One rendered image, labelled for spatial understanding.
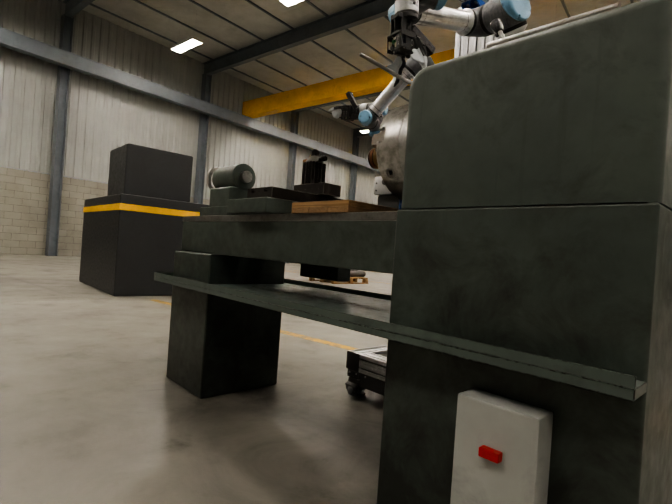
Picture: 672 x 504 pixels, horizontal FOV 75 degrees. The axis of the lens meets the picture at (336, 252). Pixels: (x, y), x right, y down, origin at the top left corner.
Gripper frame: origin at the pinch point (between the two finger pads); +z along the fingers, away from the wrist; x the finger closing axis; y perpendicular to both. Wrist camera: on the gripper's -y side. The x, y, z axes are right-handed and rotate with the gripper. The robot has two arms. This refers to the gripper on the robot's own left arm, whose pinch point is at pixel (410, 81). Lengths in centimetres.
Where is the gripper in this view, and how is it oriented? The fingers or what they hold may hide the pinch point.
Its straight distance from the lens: 153.1
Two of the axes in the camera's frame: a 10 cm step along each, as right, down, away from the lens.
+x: 5.3, 0.6, -8.4
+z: -0.1, 10.0, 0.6
